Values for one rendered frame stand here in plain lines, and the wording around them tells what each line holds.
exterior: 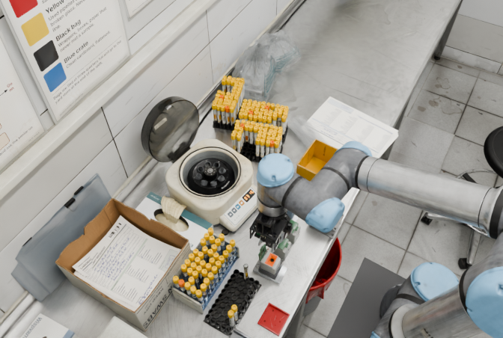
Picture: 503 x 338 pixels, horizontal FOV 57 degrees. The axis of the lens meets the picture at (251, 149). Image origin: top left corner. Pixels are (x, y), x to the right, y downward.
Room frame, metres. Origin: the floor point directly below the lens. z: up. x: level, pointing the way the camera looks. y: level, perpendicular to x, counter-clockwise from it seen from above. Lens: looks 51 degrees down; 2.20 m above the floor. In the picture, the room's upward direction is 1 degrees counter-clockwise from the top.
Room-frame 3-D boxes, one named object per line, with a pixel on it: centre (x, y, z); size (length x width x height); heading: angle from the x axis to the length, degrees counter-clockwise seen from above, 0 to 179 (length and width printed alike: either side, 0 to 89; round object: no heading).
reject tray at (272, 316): (0.45, -0.06, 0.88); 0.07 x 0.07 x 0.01; 59
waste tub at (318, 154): (0.94, -0.24, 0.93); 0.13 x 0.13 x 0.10; 57
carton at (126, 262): (0.59, 0.36, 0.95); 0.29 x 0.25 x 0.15; 59
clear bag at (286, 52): (1.56, -0.12, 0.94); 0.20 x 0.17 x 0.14; 130
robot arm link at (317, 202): (0.53, -0.14, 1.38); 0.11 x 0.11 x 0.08; 50
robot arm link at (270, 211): (0.58, -0.05, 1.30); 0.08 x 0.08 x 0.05
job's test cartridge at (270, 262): (0.60, -0.05, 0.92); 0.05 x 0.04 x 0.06; 61
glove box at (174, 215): (0.75, 0.25, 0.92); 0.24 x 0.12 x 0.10; 59
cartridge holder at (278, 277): (0.60, -0.05, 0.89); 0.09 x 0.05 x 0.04; 61
